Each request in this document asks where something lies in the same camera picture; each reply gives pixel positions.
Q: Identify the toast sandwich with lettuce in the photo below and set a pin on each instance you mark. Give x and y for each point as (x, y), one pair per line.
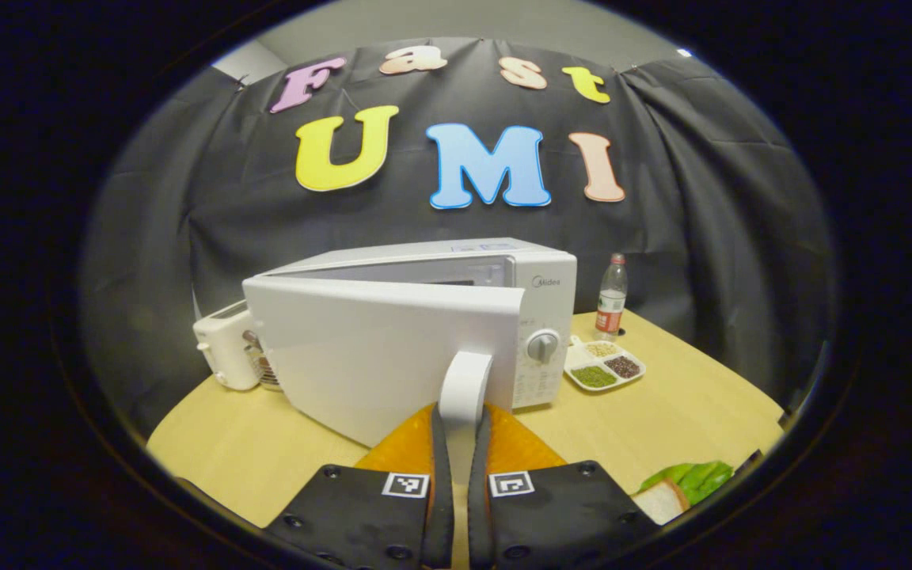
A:
(693, 479)

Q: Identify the white divided dish of beans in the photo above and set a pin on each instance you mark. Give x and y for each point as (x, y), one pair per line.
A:
(594, 376)

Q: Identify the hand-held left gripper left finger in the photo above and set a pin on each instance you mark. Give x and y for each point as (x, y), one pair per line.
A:
(442, 491)

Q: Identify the white toaster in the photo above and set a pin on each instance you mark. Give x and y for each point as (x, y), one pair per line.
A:
(222, 348)

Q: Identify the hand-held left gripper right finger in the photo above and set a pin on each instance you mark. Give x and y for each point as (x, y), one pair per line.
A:
(478, 507)

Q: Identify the white microwave oven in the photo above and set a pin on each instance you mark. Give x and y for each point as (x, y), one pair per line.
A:
(385, 348)

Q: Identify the plastic bottle with red label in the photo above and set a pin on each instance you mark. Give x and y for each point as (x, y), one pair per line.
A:
(610, 305)

